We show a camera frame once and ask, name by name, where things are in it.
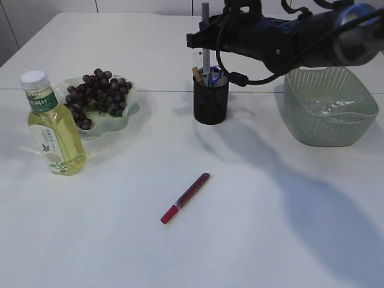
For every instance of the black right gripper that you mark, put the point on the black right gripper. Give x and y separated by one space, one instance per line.
279 43

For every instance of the blue scissors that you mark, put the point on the blue scissors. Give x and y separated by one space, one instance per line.
216 77

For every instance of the clear plastic sheet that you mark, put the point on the clear plastic sheet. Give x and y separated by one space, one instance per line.
330 107

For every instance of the clear plastic ruler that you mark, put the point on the clear plastic ruler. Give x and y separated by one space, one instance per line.
197 58

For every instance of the blue glitter pen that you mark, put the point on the blue glitter pen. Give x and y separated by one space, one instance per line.
206 52

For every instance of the gold glitter pen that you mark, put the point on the gold glitter pen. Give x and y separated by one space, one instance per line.
197 76

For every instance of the red crayon pen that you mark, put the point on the red crayon pen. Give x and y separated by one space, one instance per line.
185 197

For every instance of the purple artificial grape bunch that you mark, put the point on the purple artificial grape bunch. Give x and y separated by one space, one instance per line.
99 92

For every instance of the yellow tea bottle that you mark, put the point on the yellow tea bottle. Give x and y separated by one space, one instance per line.
52 126

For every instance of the blue black right robot arm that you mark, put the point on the blue black right robot arm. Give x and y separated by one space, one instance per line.
345 35

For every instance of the green plastic woven basket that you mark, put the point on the green plastic woven basket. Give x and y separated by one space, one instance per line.
333 83

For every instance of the black mesh pen holder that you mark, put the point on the black mesh pen holder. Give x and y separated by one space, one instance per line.
210 104

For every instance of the green wavy glass plate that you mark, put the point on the green wavy glass plate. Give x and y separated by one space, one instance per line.
103 123

